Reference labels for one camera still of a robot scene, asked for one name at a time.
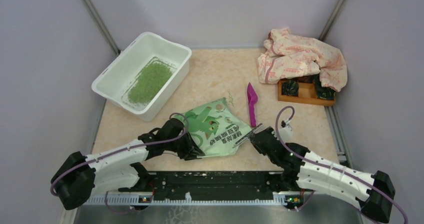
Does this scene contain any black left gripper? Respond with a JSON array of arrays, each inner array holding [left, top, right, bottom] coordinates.
[[165, 131, 205, 161]]

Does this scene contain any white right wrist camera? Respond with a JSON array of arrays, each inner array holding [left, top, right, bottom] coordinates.
[[278, 121, 293, 143]]

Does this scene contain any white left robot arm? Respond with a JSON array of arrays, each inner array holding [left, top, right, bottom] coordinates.
[[50, 118, 205, 210]]

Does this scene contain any black bag clip strip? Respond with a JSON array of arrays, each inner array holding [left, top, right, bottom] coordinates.
[[233, 123, 263, 148]]

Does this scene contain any dark patterned item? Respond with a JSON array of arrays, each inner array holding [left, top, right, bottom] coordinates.
[[313, 76, 336, 100], [281, 80, 299, 96]]

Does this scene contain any green cat litter bag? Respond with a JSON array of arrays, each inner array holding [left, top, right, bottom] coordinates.
[[183, 98, 252, 158]]

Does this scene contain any spilled green litter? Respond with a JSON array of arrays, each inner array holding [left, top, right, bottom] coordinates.
[[227, 91, 235, 107]]

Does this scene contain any green litter in box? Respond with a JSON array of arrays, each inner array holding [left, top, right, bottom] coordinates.
[[127, 56, 174, 105]]

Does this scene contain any dark patterned item left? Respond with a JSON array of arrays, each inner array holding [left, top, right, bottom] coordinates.
[[281, 80, 299, 96]]

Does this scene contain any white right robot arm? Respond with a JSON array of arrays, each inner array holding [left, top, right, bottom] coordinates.
[[249, 127, 396, 224]]

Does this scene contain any pink patterned cloth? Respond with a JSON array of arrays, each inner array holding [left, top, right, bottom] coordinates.
[[256, 27, 348, 92]]

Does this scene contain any dark patterned item right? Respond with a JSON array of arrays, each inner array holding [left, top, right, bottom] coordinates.
[[313, 76, 336, 100]]

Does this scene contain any white plastic litter box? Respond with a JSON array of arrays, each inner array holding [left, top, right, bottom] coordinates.
[[91, 32, 192, 122]]

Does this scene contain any wooden tray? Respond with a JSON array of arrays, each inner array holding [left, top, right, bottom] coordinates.
[[277, 76, 336, 107]]

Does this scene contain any purple plastic scoop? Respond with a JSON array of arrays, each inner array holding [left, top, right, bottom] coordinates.
[[246, 82, 258, 127]]

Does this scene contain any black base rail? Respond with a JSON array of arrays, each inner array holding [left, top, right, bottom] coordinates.
[[118, 171, 311, 210]]

